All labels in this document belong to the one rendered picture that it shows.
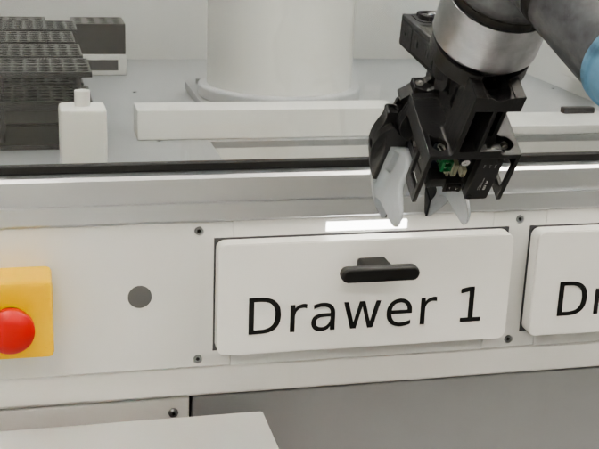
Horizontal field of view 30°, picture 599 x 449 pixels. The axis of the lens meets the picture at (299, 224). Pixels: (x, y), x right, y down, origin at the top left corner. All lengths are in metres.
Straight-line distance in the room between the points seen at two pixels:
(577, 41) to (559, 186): 0.48
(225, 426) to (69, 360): 0.16
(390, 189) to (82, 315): 0.32
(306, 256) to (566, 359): 0.32
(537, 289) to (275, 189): 0.29
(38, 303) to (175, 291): 0.13
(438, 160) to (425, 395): 0.40
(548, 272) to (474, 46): 0.43
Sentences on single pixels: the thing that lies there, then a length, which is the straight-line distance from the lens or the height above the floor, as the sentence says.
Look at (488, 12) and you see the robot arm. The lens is 0.73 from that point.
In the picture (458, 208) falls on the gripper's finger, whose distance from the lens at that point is 0.91.
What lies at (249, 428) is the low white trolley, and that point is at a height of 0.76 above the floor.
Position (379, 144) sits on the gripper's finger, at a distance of 0.87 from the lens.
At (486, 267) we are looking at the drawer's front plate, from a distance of 1.10.
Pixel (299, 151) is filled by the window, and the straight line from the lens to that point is 1.04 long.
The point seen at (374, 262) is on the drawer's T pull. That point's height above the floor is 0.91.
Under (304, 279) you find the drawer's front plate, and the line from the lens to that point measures 1.05.
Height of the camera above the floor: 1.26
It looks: 18 degrees down
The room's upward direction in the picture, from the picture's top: 2 degrees clockwise
